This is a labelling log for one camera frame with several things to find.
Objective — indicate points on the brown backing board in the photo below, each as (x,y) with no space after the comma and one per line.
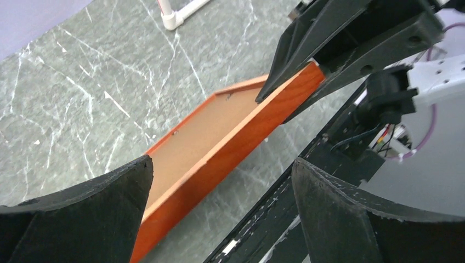
(181,148)

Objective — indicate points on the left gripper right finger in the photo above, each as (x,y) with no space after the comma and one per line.
(343,223)

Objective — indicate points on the white pvc pipe stand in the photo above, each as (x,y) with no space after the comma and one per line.
(172,19)

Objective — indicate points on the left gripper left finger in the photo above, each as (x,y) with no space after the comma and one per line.
(95,221)

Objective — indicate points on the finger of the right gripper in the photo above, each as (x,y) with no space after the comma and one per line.
(402,41)
(307,34)

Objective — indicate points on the wooden picture frame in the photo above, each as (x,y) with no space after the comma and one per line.
(211,169)

